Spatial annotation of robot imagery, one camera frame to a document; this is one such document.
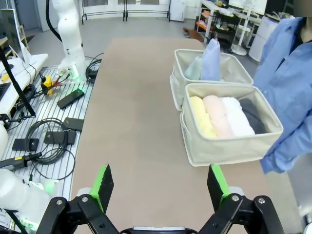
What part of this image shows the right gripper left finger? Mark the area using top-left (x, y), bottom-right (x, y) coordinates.
top-left (42, 163), bottom-right (120, 234)

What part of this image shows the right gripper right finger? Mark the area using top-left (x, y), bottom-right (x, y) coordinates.
top-left (198, 163), bottom-right (286, 234)

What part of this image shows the yellow towel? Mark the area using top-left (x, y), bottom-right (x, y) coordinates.
top-left (189, 96), bottom-right (217, 138)

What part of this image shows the pink towel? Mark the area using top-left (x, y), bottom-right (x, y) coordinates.
top-left (202, 95), bottom-right (234, 137)

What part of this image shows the white towel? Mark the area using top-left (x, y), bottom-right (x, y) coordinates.
top-left (220, 97), bottom-right (255, 137)

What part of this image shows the dark grey towel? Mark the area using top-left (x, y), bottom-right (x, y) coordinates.
top-left (238, 98), bottom-right (269, 134)

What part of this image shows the grey-green cone towel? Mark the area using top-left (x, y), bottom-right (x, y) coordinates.
top-left (184, 56), bottom-right (203, 80)

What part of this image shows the blue cone towel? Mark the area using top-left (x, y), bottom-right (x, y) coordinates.
top-left (201, 38), bottom-right (221, 81)

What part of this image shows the person's left forearm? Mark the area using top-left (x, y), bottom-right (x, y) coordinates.
top-left (260, 126), bottom-right (312, 174)

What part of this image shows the beige fabric bin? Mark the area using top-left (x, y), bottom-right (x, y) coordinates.
top-left (179, 83), bottom-right (284, 167)
top-left (170, 49), bottom-right (254, 112)

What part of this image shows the black flat box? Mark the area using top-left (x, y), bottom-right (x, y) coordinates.
top-left (12, 138), bottom-right (39, 151)
top-left (61, 117), bottom-right (84, 132)
top-left (44, 131), bottom-right (78, 145)
top-left (57, 88), bottom-right (85, 109)

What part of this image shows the black yellow handheld controller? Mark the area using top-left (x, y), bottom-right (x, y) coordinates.
top-left (0, 152), bottom-right (42, 169)

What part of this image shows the yellow emergency stop box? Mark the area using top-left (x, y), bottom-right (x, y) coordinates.
top-left (40, 76), bottom-right (56, 96)

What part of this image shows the black slanted pole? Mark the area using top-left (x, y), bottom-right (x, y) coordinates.
top-left (0, 47), bottom-right (37, 117)

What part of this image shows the person in blue shirt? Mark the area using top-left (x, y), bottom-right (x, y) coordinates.
top-left (253, 17), bottom-right (312, 174)

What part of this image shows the black keyboard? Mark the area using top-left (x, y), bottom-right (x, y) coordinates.
top-left (0, 82), bottom-right (12, 101)

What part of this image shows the white desk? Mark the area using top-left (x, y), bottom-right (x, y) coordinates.
top-left (0, 53), bottom-right (49, 118)

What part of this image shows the white floor stand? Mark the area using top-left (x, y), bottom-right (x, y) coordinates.
top-left (230, 7), bottom-right (254, 56)

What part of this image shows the brown object on floor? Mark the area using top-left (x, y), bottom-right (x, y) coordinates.
top-left (183, 27), bottom-right (205, 42)

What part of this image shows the white air purifier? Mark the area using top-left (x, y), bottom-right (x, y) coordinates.
top-left (248, 16), bottom-right (279, 64)

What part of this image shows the computer monitor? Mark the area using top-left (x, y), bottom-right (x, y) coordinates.
top-left (0, 8), bottom-right (32, 64)

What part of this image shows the white cabinet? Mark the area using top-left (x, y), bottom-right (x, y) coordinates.
top-left (170, 0), bottom-right (187, 22)

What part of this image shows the coiled black cable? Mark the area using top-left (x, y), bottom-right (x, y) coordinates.
top-left (25, 118), bottom-right (76, 180)

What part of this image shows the grooved aluminium base plate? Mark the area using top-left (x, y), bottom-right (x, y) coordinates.
top-left (0, 67), bottom-right (98, 195)

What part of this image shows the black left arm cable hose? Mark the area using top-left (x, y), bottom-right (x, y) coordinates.
top-left (46, 0), bottom-right (63, 42)

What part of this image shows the black metal frame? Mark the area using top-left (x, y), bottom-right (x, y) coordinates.
top-left (81, 0), bottom-right (171, 25)

